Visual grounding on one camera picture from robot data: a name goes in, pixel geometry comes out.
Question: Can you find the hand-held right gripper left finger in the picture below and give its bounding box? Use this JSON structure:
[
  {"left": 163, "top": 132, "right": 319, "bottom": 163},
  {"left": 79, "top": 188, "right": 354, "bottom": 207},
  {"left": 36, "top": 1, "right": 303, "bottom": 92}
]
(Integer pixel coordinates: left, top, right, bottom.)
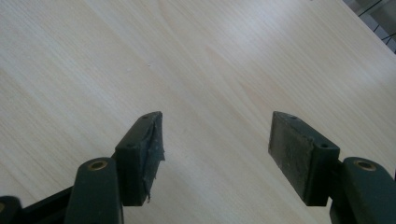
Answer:
[{"left": 64, "top": 110, "right": 166, "bottom": 224}]

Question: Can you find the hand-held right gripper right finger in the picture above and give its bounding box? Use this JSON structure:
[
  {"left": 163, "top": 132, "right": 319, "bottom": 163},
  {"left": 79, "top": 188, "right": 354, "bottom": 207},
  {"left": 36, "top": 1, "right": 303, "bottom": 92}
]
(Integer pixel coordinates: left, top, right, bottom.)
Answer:
[{"left": 267, "top": 110, "right": 396, "bottom": 224}]

